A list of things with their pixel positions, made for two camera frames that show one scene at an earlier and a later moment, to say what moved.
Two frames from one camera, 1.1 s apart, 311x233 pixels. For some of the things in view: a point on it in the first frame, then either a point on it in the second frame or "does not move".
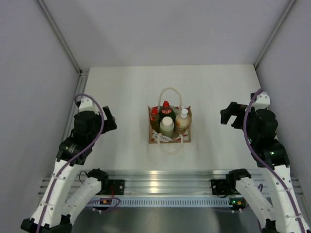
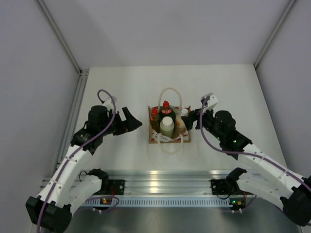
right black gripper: [233, 109] to [193, 116]
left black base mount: [116, 187] does not move
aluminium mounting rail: [174, 182] does not move
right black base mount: [219, 187] does not move
